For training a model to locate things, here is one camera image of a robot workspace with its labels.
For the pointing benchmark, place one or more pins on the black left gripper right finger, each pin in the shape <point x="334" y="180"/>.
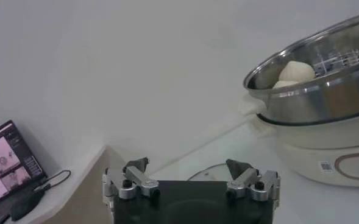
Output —
<point x="246" y="179"/>

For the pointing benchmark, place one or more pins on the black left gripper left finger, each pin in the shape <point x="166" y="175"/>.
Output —
<point x="139" y="179"/>

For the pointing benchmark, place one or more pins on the round glass pot lid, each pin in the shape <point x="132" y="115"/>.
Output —
<point x="209" y="173"/>

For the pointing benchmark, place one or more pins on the white steamed baozi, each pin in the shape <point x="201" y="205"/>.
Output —
<point x="296" y="72"/>
<point x="284" y="84"/>

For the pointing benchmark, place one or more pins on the perforated steel steamer basket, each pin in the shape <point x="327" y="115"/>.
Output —
<point x="334" y="100"/>

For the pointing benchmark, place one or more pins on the cream electric cooker pot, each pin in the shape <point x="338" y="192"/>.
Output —
<point x="304" y="158"/>

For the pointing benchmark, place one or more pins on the white side table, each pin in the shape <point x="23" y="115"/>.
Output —
<point x="55" y="194"/>

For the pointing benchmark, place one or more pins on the black computer mouse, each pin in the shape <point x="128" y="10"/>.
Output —
<point x="27" y="205"/>

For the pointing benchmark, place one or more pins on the black open laptop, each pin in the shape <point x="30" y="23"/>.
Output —
<point x="2" y="164"/>

